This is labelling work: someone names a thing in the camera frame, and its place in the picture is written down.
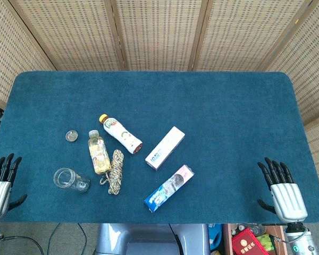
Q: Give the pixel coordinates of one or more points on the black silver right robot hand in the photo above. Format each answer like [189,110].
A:
[288,200]

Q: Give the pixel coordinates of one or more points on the metal jar lid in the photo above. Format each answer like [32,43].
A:
[71,135]

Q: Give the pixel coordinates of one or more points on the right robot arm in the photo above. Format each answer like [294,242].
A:
[304,244]

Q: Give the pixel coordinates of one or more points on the yellow green package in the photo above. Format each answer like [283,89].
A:
[263,241]

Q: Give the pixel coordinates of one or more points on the clear plastic bottle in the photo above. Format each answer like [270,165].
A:
[248,228]

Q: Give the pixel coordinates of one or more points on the red certificate booklet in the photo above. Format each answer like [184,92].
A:
[244,244]

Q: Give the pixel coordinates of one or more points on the clear glass bottle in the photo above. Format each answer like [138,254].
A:
[69,179]

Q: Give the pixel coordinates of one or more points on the brown wooden crate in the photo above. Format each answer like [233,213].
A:
[226,240]

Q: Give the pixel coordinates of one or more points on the blue plastic container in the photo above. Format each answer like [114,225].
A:
[215,236]

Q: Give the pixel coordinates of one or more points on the yellow tea plastic bottle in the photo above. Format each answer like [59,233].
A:
[98,154]

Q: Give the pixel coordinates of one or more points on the blue pink cookie box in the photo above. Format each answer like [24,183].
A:
[170,187]

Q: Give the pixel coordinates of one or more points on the blue fabric table mat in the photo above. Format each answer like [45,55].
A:
[215,106]

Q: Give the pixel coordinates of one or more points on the woven bamboo screen panel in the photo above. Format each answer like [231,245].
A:
[311,79]
[242,34]
[159,34]
[5,66]
[69,34]

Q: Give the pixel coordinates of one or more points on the white pink toothpaste box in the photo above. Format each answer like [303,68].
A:
[164,148]

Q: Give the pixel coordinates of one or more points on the white label bottle yellow cap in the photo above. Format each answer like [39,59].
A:
[121,134]

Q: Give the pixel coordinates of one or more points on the grey blue robot torso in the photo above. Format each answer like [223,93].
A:
[143,239]

